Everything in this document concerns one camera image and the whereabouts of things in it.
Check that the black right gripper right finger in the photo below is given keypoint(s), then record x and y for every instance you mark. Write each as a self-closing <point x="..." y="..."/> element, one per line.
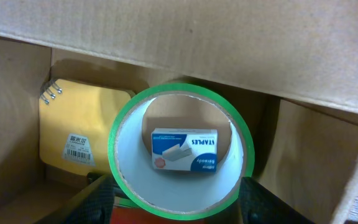
<point x="257" y="205"/>

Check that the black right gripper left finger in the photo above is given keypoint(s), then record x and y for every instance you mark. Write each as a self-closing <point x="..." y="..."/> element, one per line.
<point x="92" y="205"/>

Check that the green tape roll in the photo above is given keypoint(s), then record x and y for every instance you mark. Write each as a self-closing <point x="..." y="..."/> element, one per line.
<point x="179" y="195"/>

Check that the yellow spiral notepad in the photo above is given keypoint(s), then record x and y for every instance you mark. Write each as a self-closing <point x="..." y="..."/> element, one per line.
<point x="75" y="122"/>

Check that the white blue staples box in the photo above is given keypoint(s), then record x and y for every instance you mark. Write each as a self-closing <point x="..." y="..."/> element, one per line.
<point x="193" y="150"/>

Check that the orange stapler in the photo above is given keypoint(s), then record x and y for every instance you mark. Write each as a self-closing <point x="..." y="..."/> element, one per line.
<point x="123" y="210"/>

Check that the brown cardboard box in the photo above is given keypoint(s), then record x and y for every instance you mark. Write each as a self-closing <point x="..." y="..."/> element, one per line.
<point x="290" y="68"/>

